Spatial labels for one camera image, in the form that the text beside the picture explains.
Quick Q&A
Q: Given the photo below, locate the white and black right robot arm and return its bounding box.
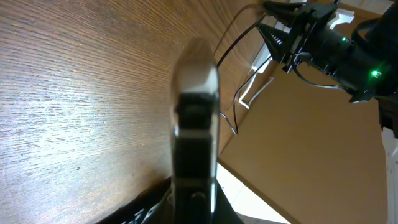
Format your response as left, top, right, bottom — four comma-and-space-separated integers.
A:
257, 1, 397, 223

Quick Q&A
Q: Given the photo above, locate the white power strip cord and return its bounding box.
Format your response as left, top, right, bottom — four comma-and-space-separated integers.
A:
238, 71, 275, 110

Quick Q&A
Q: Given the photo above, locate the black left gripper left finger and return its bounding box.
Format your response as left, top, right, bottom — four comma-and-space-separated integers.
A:
96, 177, 171, 224

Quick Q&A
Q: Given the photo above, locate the black charger cable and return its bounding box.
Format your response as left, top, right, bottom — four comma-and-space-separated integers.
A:
213, 2, 273, 136

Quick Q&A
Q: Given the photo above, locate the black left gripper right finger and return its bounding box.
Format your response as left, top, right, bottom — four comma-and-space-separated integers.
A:
214, 183, 243, 224

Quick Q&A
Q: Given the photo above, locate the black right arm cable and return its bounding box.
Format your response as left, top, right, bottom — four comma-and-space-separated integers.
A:
290, 0, 379, 91

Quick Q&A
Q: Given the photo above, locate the black Galaxy flip phone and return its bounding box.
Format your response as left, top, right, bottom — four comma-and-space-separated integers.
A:
170, 38, 220, 224

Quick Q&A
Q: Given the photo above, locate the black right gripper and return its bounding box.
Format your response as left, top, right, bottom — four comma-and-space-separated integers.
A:
256, 1, 338, 73

